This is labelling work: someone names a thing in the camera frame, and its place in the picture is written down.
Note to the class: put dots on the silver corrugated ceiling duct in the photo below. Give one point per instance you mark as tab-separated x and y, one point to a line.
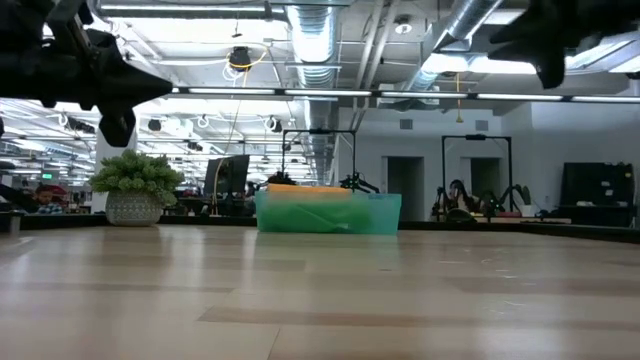
315	45

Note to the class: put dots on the artificial plant in patterned pot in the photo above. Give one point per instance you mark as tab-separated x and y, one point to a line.
132	200

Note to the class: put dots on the black background robot arm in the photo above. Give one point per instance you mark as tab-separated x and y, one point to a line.
492	202
520	192
357	182

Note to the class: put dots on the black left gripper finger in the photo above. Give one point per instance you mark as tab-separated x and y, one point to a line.
140	85
119	125

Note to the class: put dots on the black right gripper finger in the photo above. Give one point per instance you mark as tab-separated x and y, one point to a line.
550	70
535	30

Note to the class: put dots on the teal translucent plastic basket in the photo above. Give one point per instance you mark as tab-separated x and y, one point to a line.
385	215

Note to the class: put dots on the black stand frame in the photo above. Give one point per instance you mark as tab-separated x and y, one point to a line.
475	136
320	131

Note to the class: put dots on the black aluminium table frame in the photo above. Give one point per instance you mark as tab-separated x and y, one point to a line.
50	220

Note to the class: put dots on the black ceiling fixture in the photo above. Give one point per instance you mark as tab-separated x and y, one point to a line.
240	57

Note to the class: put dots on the black monitor on desk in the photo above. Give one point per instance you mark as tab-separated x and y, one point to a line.
595	182

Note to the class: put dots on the orange microfiber towel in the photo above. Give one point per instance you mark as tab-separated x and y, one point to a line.
310	191

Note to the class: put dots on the small plant in white pot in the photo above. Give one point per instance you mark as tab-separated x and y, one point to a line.
526	210

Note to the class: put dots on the black round ceiling speaker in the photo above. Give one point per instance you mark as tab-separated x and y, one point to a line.
154	125

